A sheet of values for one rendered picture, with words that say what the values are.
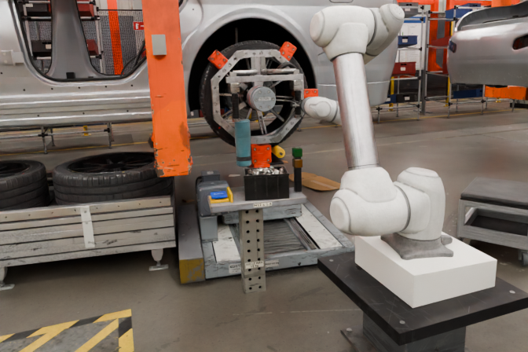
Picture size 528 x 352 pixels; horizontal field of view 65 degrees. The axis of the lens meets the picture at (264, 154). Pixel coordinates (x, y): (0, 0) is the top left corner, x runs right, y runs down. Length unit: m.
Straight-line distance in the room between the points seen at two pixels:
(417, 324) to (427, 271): 0.16
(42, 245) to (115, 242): 0.34
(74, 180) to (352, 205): 1.54
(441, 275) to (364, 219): 0.30
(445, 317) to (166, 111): 1.41
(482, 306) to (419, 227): 0.29
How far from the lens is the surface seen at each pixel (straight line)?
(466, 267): 1.49
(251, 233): 1.91
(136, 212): 2.22
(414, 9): 7.75
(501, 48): 4.24
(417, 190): 1.40
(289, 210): 2.64
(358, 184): 1.30
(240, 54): 2.40
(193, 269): 2.14
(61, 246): 2.33
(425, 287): 1.41
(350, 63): 1.40
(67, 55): 4.37
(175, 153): 2.05
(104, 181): 2.30
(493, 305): 1.51
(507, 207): 2.42
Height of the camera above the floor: 1.03
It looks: 12 degrees down
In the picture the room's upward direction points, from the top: 2 degrees counter-clockwise
